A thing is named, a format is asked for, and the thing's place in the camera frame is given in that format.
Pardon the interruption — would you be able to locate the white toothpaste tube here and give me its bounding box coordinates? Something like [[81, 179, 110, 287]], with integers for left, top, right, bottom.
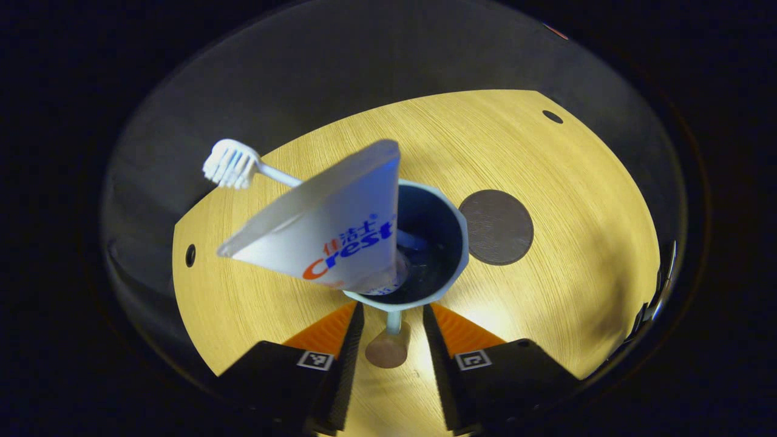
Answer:
[[217, 139, 409, 296]]

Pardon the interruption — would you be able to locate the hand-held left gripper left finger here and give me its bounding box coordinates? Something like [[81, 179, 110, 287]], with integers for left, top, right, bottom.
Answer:
[[217, 302, 365, 436]]

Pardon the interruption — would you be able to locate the white toothbrush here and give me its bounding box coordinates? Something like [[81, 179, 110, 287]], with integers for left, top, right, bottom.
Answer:
[[202, 138, 427, 251]]

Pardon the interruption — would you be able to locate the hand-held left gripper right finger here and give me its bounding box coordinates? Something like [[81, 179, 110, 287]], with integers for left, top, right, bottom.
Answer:
[[422, 303, 582, 436]]

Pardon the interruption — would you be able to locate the wooden desktop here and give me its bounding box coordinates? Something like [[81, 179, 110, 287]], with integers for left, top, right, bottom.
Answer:
[[171, 89, 662, 437]]

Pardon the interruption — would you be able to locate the blue and white cup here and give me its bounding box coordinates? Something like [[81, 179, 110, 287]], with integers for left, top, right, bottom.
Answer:
[[342, 178, 471, 370]]

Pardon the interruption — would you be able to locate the dark brown round coaster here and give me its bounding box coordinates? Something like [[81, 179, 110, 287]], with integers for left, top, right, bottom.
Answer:
[[458, 189, 535, 266]]

